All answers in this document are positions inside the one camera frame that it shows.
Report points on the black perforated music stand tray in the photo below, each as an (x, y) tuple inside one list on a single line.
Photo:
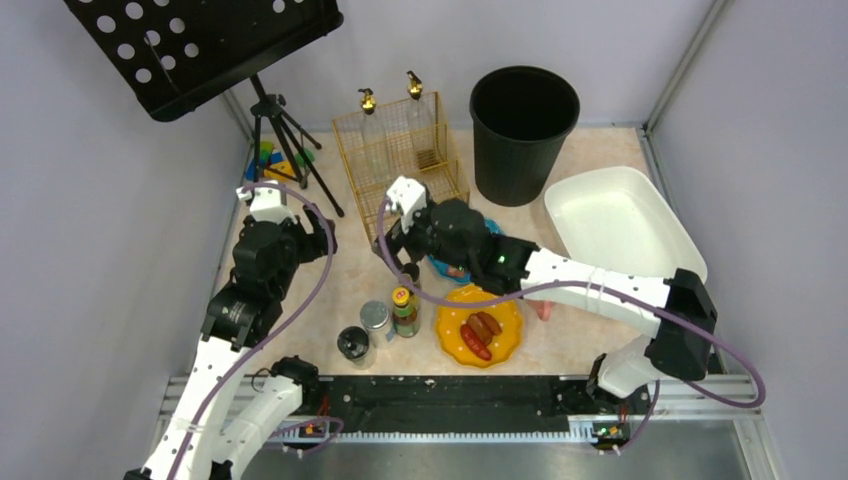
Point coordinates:
[(177, 55)]

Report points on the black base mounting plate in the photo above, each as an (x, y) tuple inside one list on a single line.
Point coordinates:
[(495, 404)]

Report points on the black tripod stand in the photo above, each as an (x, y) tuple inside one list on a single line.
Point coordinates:
[(271, 108)]

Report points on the clear bottle gold pump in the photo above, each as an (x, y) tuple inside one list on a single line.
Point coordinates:
[(374, 137), (421, 124)]

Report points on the white plastic basin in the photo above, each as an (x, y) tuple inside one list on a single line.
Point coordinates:
[(617, 223)]

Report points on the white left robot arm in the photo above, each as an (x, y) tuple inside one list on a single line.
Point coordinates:
[(199, 441)]

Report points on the silver lid shaker jar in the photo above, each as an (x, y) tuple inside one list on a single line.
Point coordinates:
[(376, 319)]

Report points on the brown sausage middle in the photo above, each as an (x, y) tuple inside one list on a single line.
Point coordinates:
[(479, 329)]

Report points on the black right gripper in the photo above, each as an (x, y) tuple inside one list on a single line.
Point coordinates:
[(403, 241)]

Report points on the yellow toy block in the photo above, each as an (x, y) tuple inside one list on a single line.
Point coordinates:
[(281, 171)]

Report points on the brown sausage rear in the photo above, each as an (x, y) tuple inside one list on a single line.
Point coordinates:
[(492, 325)]

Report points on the lime green toy block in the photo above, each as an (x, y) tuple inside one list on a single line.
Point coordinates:
[(266, 149)]

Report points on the brown sausage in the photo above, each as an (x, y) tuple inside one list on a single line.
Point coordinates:
[(479, 329), (492, 325)]

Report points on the yellow cap sauce bottle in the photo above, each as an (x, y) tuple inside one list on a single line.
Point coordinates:
[(405, 313)]

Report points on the black cap spice bottle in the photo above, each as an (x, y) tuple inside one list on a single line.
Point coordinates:
[(411, 277)]

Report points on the black plastic trash bin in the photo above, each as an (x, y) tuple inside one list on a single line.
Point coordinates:
[(521, 117)]

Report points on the black lid grinder jar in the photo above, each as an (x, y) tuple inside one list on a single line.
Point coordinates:
[(354, 344)]

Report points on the blue toy block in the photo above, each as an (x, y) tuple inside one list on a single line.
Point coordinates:
[(256, 168)]

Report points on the blue dotted plate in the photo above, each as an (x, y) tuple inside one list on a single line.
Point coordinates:
[(440, 266)]

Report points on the red sausage front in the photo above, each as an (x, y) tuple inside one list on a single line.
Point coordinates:
[(474, 343)]

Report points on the pink mug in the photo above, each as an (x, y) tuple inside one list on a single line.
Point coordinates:
[(543, 309)]

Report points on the aluminium frame rail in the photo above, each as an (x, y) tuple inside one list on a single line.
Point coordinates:
[(673, 400)]

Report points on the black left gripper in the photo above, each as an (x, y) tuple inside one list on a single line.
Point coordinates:
[(317, 225)]

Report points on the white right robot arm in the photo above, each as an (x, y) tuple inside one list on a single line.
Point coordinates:
[(675, 317)]

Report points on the yellow dotted plate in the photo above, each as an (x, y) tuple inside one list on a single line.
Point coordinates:
[(447, 328)]

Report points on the yellow wire rack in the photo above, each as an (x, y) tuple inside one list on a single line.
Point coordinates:
[(444, 181)]

